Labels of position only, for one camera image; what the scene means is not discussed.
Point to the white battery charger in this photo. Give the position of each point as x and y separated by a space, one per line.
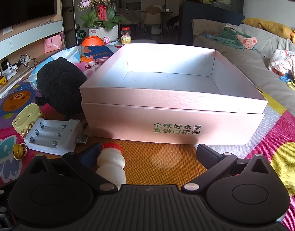
65 130

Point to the pink cloth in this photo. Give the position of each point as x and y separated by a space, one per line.
247 42

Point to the pink cardboard box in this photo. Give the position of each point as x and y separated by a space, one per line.
176 125

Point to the yellow pillow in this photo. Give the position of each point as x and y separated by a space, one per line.
270 27

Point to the silver usb plug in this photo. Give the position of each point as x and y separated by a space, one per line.
81 139

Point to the orange pumpkin toy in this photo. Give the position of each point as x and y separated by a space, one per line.
86 59

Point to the grey covered sofa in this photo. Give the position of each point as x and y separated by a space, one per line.
246 60

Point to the yellow toy padlock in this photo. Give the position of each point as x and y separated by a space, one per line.
27 115

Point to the clear jar with red lid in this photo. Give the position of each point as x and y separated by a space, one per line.
126 37

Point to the pink gift bag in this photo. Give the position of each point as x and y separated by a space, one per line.
53 43

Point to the green cloth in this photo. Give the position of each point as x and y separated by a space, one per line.
228 38

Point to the red paper tag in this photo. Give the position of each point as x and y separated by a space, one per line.
101 13

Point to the white blue toy vehicle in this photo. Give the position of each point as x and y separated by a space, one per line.
65 53

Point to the black television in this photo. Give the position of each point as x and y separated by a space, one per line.
22 2

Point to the white power strip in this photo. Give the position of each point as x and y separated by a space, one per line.
26 59

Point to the pink pig toy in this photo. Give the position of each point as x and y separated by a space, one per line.
88 68

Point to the white wooden tv cabinet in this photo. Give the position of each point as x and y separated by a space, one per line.
24 32

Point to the watermelon ball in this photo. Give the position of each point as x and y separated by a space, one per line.
81 34

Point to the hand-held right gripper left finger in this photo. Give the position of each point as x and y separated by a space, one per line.
89 155

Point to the patterned baby blanket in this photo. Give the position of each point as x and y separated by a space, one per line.
287 62

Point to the beige dining chair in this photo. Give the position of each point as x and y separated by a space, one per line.
135 16
153 16

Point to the yellow green toy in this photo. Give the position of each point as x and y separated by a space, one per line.
293 86

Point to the white low table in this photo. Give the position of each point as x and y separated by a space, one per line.
145 41

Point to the white electronic devices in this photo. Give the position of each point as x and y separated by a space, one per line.
9 67

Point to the pink orchid in white pot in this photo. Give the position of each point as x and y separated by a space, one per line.
104 32

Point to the white bottle with red cap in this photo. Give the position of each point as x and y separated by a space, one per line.
111 166

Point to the orange pumpkin bucket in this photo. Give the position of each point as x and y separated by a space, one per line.
93 41

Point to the pink swirl lollipop toy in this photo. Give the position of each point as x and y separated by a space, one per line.
106 40

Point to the blue pacifier clip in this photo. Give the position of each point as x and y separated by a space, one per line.
284 77

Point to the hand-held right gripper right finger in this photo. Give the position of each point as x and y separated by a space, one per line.
202 155

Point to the black plush toy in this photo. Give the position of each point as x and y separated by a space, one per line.
58 86

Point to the colourful cartoon play mat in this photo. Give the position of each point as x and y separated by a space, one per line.
171 158

